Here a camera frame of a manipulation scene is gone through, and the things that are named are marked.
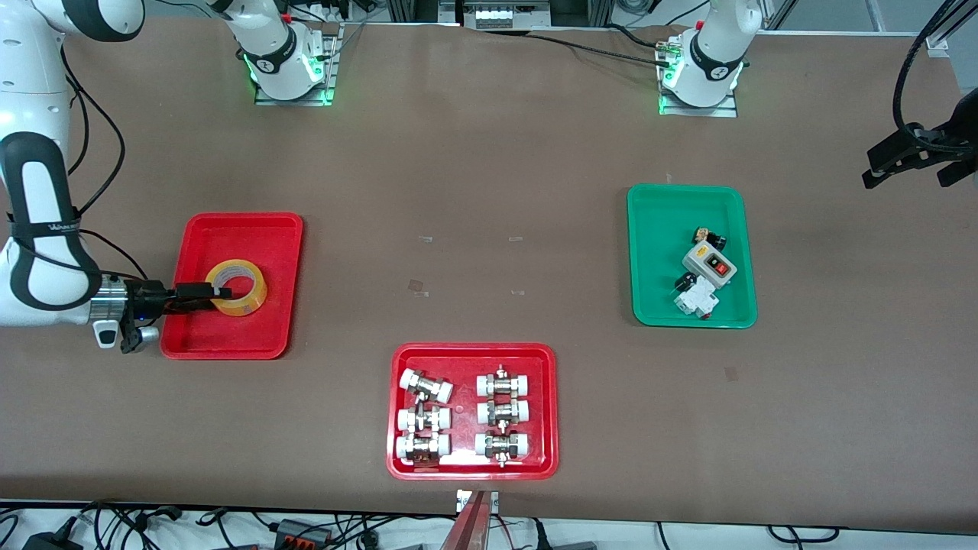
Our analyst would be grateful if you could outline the black cable on table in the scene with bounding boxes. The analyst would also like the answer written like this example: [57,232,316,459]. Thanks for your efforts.
[527,25,673,66]

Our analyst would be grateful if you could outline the tilted white-capped metal pipe fitting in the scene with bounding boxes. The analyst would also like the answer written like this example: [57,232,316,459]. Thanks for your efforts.
[399,368,454,404]

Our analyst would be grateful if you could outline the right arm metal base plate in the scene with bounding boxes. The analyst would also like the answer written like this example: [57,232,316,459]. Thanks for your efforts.
[254,21,342,106]

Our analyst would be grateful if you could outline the grey push-button switch box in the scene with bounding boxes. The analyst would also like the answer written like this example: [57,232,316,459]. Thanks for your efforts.
[682,243,738,287]

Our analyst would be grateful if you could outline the red tray holding fittings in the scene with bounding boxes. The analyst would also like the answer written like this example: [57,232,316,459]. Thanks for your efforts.
[386,343,560,481]

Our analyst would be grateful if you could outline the black box with orange connectors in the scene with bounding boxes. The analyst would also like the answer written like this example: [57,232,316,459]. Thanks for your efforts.
[275,519,335,548]

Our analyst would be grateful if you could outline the black power adapter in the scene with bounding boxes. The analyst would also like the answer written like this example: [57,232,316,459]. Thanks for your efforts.
[23,531,85,550]

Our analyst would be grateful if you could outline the aluminium frame profile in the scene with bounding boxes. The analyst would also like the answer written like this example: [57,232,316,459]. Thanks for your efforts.
[923,0,978,58]

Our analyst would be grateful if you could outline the green plastic tray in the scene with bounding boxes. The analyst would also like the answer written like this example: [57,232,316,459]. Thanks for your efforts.
[627,183,759,329]

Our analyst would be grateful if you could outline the empty red plastic tray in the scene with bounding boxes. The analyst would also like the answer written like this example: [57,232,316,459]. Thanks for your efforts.
[160,212,305,361]

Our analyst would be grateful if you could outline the yellow packing tape roll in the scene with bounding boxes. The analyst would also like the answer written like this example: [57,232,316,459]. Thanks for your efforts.
[205,259,269,316]

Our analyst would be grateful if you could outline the reddish metal post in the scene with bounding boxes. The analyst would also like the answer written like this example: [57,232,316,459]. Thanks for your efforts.
[439,489,494,550]

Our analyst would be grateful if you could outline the grey power strip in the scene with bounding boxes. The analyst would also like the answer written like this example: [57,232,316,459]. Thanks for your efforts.
[462,0,552,30]

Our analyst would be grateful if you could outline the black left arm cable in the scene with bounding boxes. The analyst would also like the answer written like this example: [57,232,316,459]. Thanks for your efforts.
[892,0,965,150]

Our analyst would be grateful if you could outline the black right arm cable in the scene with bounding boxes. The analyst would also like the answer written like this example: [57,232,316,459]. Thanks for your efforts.
[60,46,150,282]

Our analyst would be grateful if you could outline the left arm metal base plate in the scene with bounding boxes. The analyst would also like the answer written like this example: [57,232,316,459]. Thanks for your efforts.
[659,34,740,118]

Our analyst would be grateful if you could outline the white circuit breaker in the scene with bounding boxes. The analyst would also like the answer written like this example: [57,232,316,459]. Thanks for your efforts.
[672,275,721,318]

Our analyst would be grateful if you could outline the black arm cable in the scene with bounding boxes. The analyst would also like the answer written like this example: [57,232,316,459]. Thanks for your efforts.
[892,0,965,150]
[60,46,150,282]

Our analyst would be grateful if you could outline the black floor cable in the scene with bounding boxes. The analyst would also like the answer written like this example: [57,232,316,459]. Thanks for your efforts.
[768,526,841,545]
[80,500,184,539]

